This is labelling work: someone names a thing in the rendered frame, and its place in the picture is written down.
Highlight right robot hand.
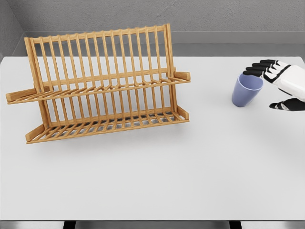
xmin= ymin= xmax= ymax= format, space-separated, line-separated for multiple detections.
xmin=243 ymin=59 xmax=305 ymax=112

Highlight lavender blue cup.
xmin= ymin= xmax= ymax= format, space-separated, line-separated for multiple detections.
xmin=232 ymin=73 xmax=264 ymax=107

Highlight wooden two-tier dish rack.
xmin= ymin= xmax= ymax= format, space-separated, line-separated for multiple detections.
xmin=5 ymin=23 xmax=191 ymax=145

